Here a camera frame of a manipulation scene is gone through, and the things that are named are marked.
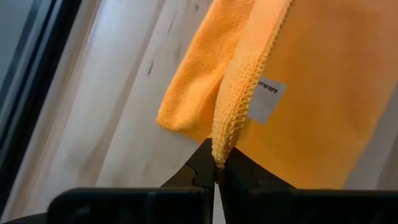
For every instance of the orange microfiber towel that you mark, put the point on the orange microfiber towel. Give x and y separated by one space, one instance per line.
311 93

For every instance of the black aluminium rig frame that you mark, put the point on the black aluminium rig frame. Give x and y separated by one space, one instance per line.
28 93

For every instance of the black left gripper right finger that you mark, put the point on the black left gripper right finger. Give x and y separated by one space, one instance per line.
248 193

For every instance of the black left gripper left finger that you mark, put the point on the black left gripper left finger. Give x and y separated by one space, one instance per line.
192 183

